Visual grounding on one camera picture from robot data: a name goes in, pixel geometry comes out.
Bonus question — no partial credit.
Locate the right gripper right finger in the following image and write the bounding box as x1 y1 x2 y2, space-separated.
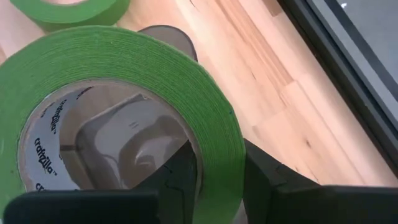
242 138 398 224

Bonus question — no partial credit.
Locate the dark grey square bin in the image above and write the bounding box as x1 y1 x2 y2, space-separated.
60 24 200 190

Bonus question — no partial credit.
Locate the green tape roll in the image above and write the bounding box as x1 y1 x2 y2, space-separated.
9 0 131 33
0 24 247 224

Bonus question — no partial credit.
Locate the black aluminium table frame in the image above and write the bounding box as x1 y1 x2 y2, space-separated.
276 0 398 177

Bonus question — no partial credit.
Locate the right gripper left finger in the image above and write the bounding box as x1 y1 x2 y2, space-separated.
2 139 200 224

